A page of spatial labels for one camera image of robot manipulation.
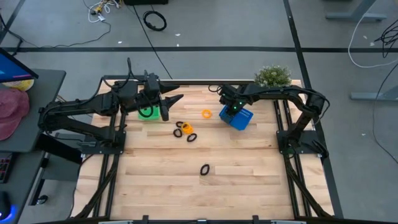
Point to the black computer mouse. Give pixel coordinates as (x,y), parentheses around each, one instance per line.
(3,203)

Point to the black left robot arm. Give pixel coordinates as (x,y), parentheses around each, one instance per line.
(77,105)

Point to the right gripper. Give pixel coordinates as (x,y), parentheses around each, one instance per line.
(231,96)

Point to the black computer monitor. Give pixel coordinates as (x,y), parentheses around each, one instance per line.
(12,70)

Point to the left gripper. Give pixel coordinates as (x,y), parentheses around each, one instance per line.
(154,93)

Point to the white yellow tub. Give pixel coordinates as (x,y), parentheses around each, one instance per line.
(21,84)

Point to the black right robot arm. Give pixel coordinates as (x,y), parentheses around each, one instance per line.
(280,91)

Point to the green plastic basket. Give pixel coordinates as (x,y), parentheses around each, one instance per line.
(155,116)

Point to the black side desk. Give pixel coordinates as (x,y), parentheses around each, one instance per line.
(46,93)

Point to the potted green plant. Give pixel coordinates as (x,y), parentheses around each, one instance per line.
(273,76)

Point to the dark low desk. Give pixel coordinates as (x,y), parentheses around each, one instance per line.
(23,186)

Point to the blue plastic basket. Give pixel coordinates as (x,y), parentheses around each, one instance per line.
(244,119)

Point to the grey desk foot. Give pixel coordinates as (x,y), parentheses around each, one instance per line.
(354,16)
(373,96)

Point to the black keyboard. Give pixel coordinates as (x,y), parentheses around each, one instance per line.
(4,168)

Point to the red cap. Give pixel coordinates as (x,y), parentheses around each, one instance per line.
(12,112)

